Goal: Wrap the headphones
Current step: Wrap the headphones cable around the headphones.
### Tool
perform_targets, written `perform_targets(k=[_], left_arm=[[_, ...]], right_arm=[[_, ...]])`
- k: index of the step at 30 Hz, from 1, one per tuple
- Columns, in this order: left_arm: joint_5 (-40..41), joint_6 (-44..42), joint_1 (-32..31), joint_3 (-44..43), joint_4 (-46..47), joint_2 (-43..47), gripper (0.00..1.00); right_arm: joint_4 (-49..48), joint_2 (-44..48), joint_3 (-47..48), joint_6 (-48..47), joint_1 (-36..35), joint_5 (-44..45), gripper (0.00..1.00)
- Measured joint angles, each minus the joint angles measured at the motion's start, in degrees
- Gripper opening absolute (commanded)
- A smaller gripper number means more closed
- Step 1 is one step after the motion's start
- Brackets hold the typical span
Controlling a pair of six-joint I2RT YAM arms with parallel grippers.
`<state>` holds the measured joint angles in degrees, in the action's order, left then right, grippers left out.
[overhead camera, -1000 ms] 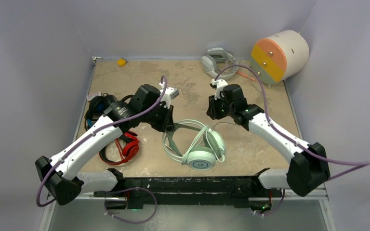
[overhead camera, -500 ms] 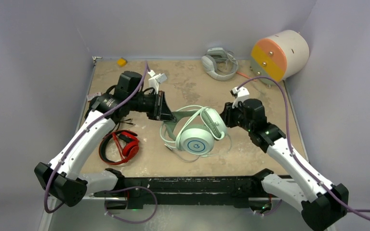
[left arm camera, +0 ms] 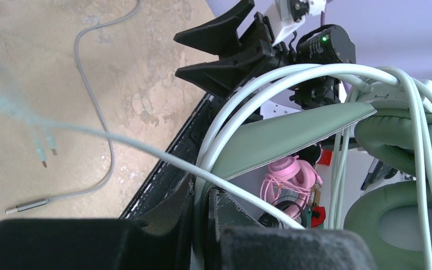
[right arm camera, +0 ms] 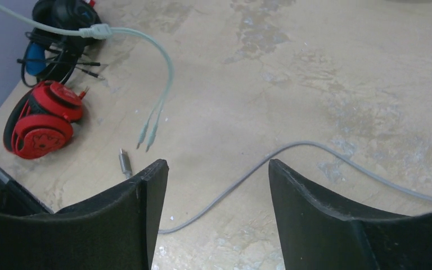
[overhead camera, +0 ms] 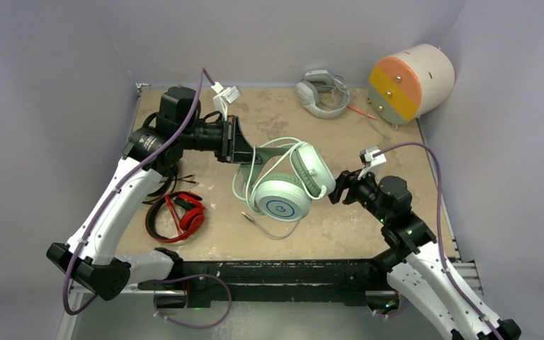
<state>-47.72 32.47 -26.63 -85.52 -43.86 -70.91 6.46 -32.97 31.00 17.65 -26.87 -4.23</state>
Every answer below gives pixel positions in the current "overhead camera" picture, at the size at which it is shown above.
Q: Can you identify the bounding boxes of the red headphones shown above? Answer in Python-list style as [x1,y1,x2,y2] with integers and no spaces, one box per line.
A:
[144,191,205,244]

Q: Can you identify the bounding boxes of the orange pen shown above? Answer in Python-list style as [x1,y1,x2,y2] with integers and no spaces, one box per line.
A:
[347,105,378,120]

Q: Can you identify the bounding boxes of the black blue headphones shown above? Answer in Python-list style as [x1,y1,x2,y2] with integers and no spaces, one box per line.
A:
[142,165,180,205]

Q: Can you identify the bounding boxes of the white grey headphones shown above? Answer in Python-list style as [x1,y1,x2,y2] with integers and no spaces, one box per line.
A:
[295,69,351,120]

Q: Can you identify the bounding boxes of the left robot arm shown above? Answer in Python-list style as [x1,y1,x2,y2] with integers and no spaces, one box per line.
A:
[46,84,261,300]

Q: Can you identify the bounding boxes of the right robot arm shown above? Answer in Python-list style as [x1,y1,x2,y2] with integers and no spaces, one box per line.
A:
[328,171,521,339]

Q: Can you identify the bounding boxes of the mint green headphones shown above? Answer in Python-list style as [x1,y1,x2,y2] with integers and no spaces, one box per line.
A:
[231,137,336,222]

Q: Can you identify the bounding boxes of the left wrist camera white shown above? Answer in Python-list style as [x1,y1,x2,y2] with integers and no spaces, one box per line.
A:
[211,82,242,121]

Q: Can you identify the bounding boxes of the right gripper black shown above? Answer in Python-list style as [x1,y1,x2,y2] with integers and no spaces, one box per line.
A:
[320,164,390,224]

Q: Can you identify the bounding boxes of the round pastel drawer cabinet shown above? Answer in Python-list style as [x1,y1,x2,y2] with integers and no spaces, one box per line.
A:
[368,44,455,126]

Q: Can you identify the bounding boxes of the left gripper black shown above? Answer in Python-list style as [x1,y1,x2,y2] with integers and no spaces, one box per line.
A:
[178,113,262,163]

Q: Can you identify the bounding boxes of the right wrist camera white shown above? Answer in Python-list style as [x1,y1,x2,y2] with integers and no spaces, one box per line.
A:
[358,147,387,180]

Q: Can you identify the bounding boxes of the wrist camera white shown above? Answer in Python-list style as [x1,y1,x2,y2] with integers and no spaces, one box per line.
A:
[358,147,387,180]
[211,82,242,121]

